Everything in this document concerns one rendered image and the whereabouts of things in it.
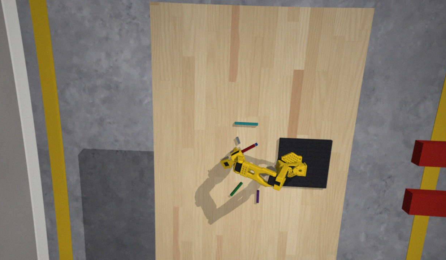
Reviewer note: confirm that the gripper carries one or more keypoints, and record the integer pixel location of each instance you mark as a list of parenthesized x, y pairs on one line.
[(228, 163)]

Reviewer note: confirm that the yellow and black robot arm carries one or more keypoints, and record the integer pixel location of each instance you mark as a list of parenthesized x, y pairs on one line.
[(294, 167)]

